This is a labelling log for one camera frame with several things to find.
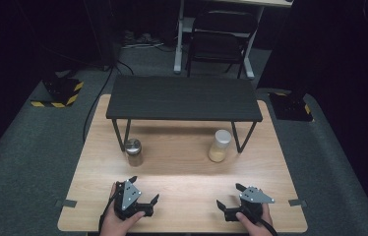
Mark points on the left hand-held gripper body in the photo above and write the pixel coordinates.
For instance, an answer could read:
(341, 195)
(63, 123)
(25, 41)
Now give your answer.
(128, 196)

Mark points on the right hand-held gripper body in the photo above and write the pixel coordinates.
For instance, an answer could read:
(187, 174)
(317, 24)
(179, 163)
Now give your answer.
(252, 201)

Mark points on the person's right hand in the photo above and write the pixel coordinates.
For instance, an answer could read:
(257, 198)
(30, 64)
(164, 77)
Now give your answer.
(254, 226)

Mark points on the person's left hand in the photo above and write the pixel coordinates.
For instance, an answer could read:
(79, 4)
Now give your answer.
(116, 224)

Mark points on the glass jar with steel lid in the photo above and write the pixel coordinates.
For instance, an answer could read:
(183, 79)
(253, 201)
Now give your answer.
(134, 152)

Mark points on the white-lidded jar of yellow powder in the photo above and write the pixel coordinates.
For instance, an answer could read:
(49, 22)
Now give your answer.
(219, 147)

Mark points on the grey tape strip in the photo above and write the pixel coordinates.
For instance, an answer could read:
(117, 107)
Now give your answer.
(297, 202)
(66, 203)

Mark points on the black stand base, striped tape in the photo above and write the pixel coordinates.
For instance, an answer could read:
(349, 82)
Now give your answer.
(291, 106)
(61, 93)

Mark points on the black desktop shelf riser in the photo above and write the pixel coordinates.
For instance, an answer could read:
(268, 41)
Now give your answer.
(184, 97)

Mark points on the black folding chair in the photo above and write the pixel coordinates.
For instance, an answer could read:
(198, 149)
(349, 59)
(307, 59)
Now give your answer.
(219, 39)

